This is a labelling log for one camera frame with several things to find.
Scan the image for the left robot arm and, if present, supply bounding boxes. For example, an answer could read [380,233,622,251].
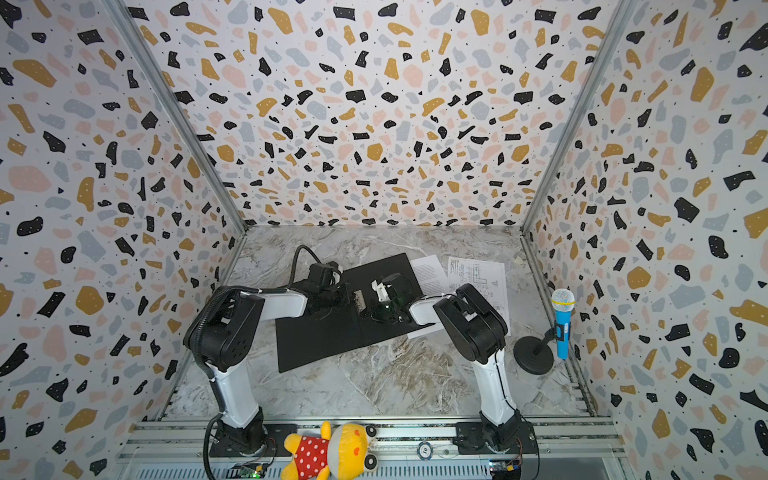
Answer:
[183,281,353,454]

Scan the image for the technical drawing paper sheet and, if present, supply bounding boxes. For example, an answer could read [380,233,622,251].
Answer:
[448,257,510,325]

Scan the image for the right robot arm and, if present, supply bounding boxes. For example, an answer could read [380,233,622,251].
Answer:
[364,275,523,453]

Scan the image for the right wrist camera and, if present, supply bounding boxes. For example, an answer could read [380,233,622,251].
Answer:
[371,280,392,303]

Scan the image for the orange and black folder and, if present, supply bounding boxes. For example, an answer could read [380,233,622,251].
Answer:
[275,253,424,373]

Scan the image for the yellow plush toy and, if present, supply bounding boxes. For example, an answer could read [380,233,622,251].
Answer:
[281,421,378,480]

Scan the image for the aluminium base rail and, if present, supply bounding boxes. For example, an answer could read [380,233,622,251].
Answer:
[113,416,634,479]

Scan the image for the text printed paper sheet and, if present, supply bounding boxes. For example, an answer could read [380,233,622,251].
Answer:
[410,255,449,298]

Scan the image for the blue toy microphone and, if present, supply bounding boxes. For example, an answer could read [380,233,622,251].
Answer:
[551,288,576,360]

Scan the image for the black microphone stand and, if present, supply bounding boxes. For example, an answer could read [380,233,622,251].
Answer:
[513,327,556,375]

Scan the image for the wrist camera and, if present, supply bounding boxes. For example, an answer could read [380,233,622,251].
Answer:
[307,262,340,287]
[371,280,392,303]

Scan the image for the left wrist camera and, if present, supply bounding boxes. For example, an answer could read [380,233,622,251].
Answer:
[307,262,340,287]

